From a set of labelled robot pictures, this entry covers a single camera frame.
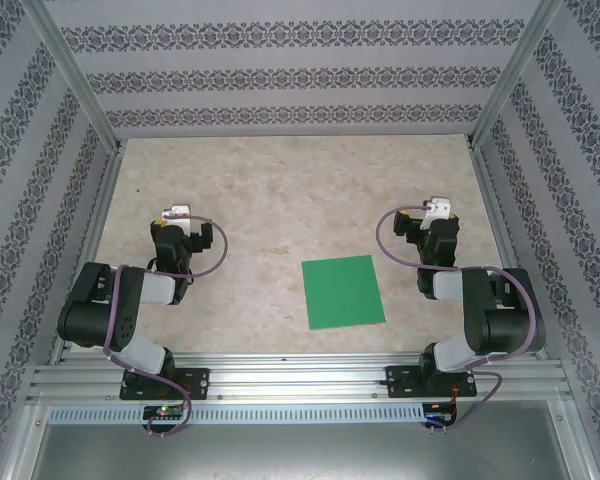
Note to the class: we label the green paper sheet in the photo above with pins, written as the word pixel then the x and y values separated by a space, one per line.
pixel 342 292

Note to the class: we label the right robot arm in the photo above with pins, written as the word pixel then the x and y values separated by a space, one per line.
pixel 505 325

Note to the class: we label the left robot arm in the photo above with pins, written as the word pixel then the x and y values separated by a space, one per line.
pixel 90 310

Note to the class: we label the grey metal panel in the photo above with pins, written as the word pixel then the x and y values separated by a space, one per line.
pixel 300 455

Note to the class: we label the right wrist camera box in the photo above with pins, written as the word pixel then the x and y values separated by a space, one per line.
pixel 439 207

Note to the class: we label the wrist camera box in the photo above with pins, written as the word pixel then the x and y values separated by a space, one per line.
pixel 177 212
pixel 439 207

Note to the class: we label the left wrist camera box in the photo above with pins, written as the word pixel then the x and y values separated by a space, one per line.
pixel 177 212

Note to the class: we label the aluminium side rail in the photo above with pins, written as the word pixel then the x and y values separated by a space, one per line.
pixel 505 245
pixel 87 250

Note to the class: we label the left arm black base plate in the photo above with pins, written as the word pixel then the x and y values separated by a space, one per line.
pixel 197 382

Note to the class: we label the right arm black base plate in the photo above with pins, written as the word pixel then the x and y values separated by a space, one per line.
pixel 397 382

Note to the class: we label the aluminium frame post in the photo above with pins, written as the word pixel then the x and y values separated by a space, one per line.
pixel 75 75
pixel 517 75

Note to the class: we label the long aluminium mounting rail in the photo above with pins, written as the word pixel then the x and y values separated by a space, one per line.
pixel 290 380

